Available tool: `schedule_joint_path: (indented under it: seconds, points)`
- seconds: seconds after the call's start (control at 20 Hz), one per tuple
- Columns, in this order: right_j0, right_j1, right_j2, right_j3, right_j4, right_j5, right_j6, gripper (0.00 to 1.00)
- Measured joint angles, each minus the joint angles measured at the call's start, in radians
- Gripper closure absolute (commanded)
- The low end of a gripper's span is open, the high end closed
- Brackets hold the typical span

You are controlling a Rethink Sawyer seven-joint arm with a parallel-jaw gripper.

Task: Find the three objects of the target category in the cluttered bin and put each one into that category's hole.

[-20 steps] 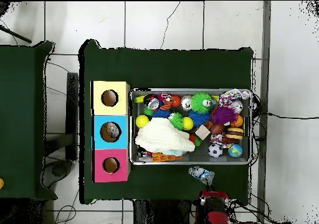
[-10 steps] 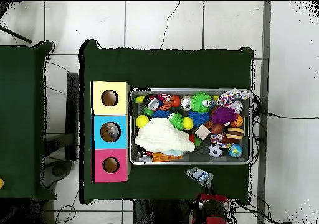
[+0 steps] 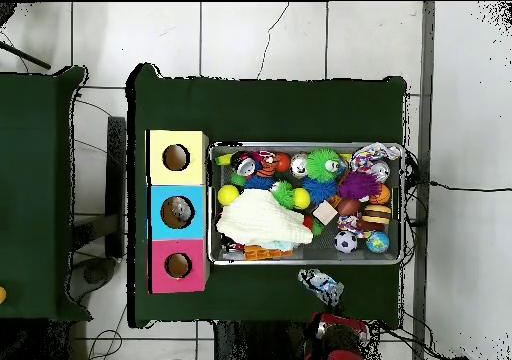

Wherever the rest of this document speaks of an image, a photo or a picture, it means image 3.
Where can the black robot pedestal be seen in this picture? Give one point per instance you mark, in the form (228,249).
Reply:
(248,344)

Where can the small yellow object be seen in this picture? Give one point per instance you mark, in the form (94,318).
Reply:
(2,295)

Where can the dark green side tablecloth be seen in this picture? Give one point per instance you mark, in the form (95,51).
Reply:
(32,156)

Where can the clear mesh bin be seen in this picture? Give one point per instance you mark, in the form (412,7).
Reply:
(372,258)

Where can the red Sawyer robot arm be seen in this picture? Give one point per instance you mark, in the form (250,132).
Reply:
(340,338)

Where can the grey metal rail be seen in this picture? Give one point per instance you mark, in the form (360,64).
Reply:
(427,96)

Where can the green spiky ball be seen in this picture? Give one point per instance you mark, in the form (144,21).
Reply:
(322,166)
(283,194)

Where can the black stand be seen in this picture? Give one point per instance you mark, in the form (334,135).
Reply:
(116,176)

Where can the yellow ball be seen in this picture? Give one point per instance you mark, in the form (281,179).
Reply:
(228,195)

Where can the small soccer ball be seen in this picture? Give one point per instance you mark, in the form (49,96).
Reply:
(346,241)

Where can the burger toy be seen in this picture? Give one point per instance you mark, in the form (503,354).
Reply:
(376,213)

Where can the globe ball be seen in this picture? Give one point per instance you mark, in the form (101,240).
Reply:
(378,242)

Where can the cream knitted cloth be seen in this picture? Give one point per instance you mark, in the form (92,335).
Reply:
(260,218)

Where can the black rod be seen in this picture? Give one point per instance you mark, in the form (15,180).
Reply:
(28,57)

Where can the wooden box with three holes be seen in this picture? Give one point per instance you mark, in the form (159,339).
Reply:
(192,168)

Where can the purple spiky ball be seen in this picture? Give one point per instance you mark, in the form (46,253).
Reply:
(358,186)

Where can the wooden cube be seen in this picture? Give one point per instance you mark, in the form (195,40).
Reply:
(325,212)

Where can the grey plastic base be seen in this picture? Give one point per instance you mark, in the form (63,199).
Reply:
(94,274)

